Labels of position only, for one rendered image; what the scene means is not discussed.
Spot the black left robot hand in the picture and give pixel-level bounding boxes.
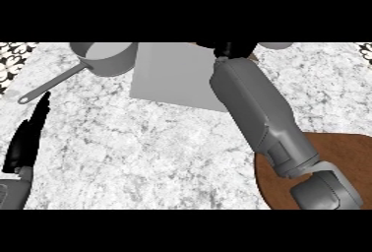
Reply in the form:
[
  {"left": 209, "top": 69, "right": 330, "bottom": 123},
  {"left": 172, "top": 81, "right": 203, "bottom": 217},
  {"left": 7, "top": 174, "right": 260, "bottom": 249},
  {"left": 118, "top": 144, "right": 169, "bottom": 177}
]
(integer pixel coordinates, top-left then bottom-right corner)
[{"left": 1, "top": 91, "right": 51, "bottom": 175}]

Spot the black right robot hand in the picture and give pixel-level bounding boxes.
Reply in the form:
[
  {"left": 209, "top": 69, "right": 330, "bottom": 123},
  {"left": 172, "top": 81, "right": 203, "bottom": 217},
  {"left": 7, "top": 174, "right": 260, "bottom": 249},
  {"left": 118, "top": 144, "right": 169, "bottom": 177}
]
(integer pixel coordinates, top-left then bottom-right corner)
[{"left": 195, "top": 41, "right": 260, "bottom": 60}]

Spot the pale grey square box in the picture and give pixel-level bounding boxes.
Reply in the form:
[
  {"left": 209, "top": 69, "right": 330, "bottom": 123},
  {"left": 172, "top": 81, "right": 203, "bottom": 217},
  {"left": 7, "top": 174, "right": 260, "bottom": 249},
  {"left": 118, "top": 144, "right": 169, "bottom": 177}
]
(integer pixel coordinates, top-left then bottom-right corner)
[{"left": 128, "top": 41, "right": 230, "bottom": 113}]

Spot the brown wooden cutting board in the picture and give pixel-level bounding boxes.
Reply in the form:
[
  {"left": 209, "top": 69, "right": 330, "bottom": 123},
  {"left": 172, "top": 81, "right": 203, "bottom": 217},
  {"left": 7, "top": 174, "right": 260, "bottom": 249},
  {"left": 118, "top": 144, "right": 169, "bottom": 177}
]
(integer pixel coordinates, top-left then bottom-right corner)
[{"left": 254, "top": 132, "right": 372, "bottom": 211}]

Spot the pale grey round object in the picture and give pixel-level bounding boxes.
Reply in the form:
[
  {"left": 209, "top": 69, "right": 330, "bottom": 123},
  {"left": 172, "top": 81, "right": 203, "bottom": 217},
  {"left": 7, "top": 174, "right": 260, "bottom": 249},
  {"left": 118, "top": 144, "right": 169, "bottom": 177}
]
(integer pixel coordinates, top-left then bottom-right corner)
[{"left": 257, "top": 41, "right": 295, "bottom": 50}]

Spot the grey saucepan with long handle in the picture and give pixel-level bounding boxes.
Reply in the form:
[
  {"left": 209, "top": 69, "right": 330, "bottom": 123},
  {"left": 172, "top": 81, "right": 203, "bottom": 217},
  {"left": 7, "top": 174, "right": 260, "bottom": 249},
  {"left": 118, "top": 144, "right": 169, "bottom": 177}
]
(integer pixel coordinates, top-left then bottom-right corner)
[{"left": 17, "top": 41, "right": 140, "bottom": 105}]

